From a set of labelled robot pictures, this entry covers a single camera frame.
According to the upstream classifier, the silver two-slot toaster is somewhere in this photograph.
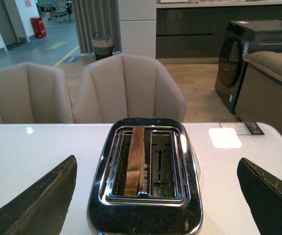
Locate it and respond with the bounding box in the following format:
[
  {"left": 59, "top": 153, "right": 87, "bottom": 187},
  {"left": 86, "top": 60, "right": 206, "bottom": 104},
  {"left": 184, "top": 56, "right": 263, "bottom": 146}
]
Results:
[{"left": 87, "top": 118, "right": 203, "bottom": 235}]

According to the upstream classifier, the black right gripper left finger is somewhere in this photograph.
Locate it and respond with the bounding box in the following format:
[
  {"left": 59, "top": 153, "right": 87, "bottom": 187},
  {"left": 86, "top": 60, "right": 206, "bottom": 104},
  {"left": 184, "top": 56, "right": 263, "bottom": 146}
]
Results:
[{"left": 0, "top": 155, "right": 77, "bottom": 235}]

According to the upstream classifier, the slice of bread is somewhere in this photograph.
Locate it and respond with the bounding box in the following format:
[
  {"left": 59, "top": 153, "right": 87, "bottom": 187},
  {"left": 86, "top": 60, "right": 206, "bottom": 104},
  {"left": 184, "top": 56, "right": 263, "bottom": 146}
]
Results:
[{"left": 124, "top": 126, "right": 145, "bottom": 196}]

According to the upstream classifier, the beige chair on right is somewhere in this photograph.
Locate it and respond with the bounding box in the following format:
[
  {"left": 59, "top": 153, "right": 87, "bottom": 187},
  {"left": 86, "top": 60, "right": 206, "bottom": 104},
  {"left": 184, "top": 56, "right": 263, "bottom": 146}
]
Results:
[{"left": 72, "top": 54, "right": 186, "bottom": 123}]

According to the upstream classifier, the beige chair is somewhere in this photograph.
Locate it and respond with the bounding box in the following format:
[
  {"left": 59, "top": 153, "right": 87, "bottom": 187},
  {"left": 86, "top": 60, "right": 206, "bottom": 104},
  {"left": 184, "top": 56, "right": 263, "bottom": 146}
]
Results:
[
  {"left": 72, "top": 54, "right": 186, "bottom": 123},
  {"left": 0, "top": 62, "right": 74, "bottom": 124}
]

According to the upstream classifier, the woven laundry basket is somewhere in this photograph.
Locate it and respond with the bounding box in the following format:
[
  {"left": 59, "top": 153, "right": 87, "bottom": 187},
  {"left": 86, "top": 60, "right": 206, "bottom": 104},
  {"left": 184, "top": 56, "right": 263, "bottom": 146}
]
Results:
[{"left": 92, "top": 32, "right": 114, "bottom": 60}]

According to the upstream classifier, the beige chair on left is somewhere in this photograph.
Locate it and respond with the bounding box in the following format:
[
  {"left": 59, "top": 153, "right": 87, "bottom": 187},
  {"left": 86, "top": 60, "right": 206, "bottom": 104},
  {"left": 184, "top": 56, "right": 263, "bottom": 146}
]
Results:
[{"left": 0, "top": 62, "right": 74, "bottom": 124}]

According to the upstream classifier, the dark grey kitchen counter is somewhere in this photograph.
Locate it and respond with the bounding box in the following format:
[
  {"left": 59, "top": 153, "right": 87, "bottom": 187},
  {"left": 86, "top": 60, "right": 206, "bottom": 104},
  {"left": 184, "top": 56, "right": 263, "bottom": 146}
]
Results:
[{"left": 156, "top": 0, "right": 282, "bottom": 60}]

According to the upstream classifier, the white drawer cabinet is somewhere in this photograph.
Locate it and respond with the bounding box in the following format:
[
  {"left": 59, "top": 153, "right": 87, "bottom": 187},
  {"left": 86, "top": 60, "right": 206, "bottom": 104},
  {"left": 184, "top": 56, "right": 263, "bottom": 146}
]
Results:
[{"left": 118, "top": 0, "right": 156, "bottom": 58}]

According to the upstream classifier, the grey pleated curtain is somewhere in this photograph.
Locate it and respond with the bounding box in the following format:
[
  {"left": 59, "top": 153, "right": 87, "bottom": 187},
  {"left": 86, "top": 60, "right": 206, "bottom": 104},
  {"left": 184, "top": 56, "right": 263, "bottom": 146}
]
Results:
[{"left": 72, "top": 0, "right": 121, "bottom": 54}]

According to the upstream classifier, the grey floor mat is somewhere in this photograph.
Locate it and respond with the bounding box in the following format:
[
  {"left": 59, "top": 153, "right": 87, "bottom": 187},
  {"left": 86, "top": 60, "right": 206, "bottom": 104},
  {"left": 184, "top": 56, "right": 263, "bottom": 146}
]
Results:
[{"left": 63, "top": 56, "right": 79, "bottom": 63}]

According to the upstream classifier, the black label card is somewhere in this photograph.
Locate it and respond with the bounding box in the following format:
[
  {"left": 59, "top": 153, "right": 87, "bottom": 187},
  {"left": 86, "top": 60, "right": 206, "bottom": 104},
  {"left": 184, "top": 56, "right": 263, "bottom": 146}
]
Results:
[{"left": 243, "top": 121, "right": 264, "bottom": 135}]

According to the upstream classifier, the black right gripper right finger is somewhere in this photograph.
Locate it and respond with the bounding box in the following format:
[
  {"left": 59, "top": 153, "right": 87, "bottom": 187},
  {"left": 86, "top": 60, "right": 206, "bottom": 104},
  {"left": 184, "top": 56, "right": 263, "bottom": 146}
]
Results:
[{"left": 237, "top": 158, "right": 282, "bottom": 235}]

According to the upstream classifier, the dark washing machine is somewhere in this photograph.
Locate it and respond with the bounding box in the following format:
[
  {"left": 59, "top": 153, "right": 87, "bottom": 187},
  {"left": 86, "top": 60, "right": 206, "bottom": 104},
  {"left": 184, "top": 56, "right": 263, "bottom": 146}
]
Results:
[{"left": 214, "top": 20, "right": 282, "bottom": 115}]

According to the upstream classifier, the red bin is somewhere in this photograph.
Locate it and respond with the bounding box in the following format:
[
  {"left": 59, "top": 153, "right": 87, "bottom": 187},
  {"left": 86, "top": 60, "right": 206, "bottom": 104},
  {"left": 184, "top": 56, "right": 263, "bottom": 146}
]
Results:
[{"left": 30, "top": 17, "right": 47, "bottom": 38}]

